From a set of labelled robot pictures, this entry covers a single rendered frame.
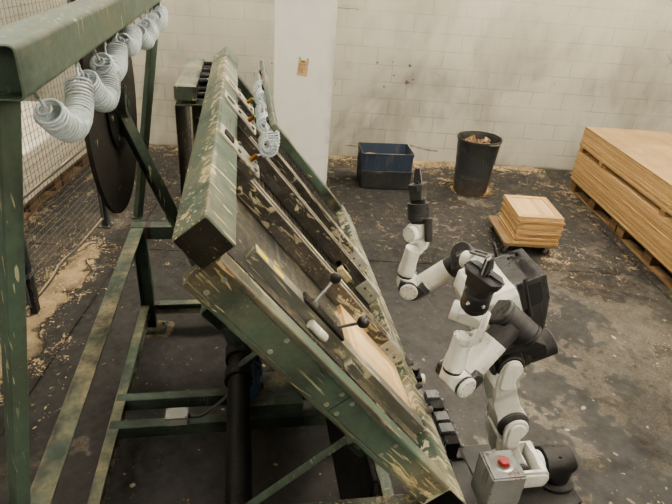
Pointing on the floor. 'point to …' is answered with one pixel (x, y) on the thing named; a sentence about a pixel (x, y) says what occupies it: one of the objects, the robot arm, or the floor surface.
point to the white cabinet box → (305, 75)
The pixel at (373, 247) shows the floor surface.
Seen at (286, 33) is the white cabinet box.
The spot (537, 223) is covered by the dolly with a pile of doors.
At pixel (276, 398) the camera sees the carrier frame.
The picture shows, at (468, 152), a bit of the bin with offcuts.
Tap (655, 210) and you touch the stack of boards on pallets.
